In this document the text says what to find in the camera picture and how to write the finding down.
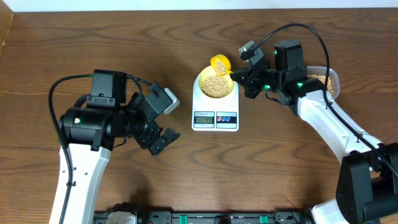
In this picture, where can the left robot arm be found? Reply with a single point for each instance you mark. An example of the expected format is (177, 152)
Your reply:
(81, 167)

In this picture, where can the white digital kitchen scale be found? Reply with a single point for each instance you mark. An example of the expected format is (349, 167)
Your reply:
(215, 114)

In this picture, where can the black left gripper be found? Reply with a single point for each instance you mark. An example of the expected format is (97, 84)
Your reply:
(152, 130)

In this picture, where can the clear plastic soybean container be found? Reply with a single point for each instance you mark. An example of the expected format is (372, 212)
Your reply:
(333, 84)

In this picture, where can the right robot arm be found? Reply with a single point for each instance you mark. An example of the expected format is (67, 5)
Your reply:
(367, 183)

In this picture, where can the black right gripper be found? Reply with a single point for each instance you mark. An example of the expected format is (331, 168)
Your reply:
(248, 81)

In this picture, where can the yellow bowl on scale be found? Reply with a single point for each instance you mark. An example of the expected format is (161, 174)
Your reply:
(213, 85)

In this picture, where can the yellow measuring scoop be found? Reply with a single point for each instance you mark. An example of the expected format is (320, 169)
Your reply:
(221, 65)

